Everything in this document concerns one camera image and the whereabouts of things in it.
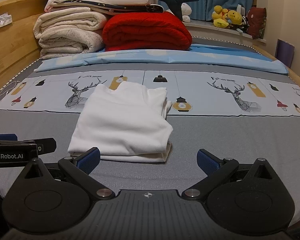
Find cream folded blanket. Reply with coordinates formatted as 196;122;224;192
33;7;108;60

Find purple box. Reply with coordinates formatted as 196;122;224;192
275;39;295;68

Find white plush toy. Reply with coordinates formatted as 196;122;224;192
181;3;192;23

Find yellow plush toys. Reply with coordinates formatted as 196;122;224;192
212;4;248;33

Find brown plush toy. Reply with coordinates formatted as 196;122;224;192
247;7;266;40

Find wooden bed headboard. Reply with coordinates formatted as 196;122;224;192
0;0;48;89

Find red folded blanket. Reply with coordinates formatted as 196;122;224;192
102;12;192;51

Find dark patterned folded cloth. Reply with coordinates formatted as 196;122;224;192
49;1;164;16

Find light blue folded sheet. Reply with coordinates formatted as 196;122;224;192
34;44;288;75

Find white long sleeve shirt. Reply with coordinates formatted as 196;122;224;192
68;81;173;163

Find tissue pack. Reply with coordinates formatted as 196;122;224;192
0;12;12;28

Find white cable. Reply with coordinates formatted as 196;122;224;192
0;81;22;110

